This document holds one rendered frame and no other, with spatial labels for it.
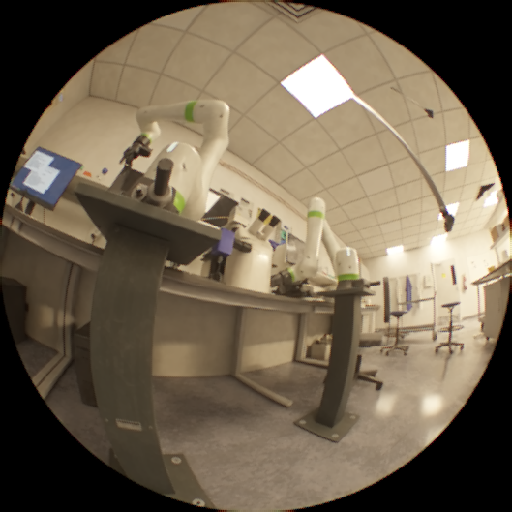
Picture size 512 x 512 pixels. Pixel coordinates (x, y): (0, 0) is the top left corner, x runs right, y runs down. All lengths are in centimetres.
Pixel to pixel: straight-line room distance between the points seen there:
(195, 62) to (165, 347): 271
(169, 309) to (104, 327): 105
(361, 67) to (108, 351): 242
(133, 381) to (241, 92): 222
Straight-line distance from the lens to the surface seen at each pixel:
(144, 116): 98
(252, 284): 66
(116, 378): 34
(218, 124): 76
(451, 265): 665
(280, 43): 203
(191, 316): 137
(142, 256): 30
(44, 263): 159
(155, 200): 26
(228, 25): 212
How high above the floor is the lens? 69
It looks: 19 degrees up
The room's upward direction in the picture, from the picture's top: 6 degrees clockwise
